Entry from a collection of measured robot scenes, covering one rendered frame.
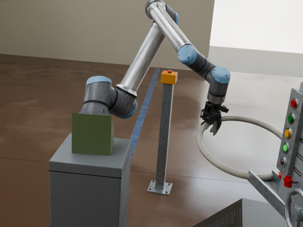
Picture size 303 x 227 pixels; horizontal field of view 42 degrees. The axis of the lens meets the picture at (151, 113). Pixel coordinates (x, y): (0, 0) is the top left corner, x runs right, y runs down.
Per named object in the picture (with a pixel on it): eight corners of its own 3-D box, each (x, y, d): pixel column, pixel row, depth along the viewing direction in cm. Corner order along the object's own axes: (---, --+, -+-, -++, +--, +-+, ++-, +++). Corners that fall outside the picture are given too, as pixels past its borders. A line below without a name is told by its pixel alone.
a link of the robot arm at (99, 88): (77, 104, 226) (81, 78, 233) (99, 114, 238) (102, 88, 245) (94, 97, 217) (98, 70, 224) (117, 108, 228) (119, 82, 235)
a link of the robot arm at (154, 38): (97, 106, 242) (155, -1, 241) (117, 116, 254) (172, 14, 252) (109, 114, 231) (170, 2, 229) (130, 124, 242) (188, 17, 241)
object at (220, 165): (312, 181, 178) (314, 176, 176) (208, 182, 171) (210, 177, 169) (273, 119, 218) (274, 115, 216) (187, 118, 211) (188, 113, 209)
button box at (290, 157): (294, 178, 127) (312, 95, 118) (286, 178, 127) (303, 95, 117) (282, 166, 135) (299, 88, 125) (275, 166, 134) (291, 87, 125)
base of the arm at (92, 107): (75, 113, 213) (77, 97, 218) (79, 126, 231) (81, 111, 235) (109, 115, 214) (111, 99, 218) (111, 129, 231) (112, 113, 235)
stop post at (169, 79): (172, 184, 364) (183, 70, 327) (168, 195, 346) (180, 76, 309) (151, 180, 367) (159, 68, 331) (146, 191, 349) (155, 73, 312)
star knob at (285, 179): (300, 189, 123) (302, 179, 122) (286, 189, 122) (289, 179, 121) (294, 183, 126) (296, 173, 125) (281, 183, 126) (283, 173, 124)
